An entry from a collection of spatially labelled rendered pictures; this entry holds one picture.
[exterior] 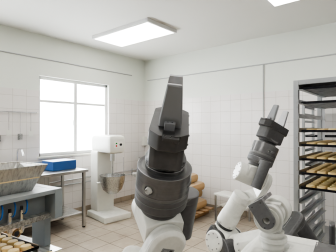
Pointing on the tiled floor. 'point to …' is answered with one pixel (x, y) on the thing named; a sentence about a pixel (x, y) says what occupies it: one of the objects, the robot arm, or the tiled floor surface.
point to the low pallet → (202, 211)
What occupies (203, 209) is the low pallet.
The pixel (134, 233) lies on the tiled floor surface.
